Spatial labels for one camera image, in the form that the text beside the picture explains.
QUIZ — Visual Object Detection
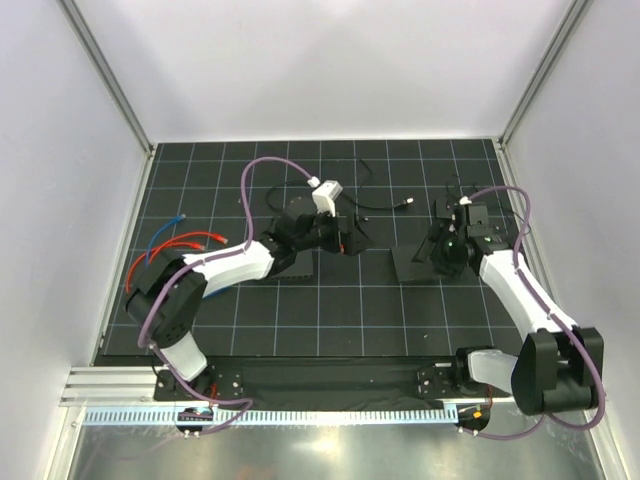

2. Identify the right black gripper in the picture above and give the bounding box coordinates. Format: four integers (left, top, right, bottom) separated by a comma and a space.
412, 219, 466, 280

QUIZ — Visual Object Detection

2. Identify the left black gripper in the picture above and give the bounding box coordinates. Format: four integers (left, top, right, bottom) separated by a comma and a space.
293, 204, 372, 256

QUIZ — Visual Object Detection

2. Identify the small black plug adapter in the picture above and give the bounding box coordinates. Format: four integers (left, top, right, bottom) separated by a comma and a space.
432, 197, 455, 222

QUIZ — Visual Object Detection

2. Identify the black network switch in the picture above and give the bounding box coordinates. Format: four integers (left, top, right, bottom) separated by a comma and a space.
390, 244, 444, 284
273, 250, 314, 281

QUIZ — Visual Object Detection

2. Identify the black power cord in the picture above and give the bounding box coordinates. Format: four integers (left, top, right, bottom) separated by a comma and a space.
264, 155, 416, 221

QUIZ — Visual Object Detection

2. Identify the blue ethernet cable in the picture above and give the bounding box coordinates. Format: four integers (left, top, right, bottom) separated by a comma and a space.
143, 213, 189, 266

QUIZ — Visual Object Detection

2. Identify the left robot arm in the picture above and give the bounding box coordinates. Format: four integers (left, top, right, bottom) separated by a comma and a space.
125, 211, 373, 400

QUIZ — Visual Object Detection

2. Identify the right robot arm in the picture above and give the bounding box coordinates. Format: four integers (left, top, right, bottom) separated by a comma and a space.
413, 197, 605, 417

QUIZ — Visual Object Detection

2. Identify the black grid mat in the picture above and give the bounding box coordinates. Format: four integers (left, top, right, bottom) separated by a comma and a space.
119, 139, 521, 357

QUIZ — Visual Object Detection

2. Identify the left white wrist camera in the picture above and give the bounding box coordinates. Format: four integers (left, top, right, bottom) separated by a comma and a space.
307, 176, 343, 217

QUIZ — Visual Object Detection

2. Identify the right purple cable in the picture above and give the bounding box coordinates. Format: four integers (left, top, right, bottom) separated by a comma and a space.
464, 186, 607, 441

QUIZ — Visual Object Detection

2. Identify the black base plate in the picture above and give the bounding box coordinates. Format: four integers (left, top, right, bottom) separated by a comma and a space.
154, 356, 503, 411

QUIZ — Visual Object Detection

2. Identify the right aluminium frame post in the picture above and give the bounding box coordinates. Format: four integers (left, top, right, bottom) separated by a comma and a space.
497, 0, 593, 150

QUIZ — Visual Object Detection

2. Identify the aluminium frame post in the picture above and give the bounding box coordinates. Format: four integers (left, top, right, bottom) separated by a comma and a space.
56, 0, 154, 156
497, 0, 593, 150

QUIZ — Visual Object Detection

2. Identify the left aluminium frame post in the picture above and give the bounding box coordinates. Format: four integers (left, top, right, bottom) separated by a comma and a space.
56, 0, 154, 156

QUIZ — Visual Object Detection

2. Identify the aluminium front rail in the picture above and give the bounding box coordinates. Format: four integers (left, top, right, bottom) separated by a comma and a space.
59, 364, 609, 407

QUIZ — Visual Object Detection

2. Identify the white slotted cable duct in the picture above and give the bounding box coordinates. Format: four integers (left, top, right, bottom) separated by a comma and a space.
83, 405, 459, 427

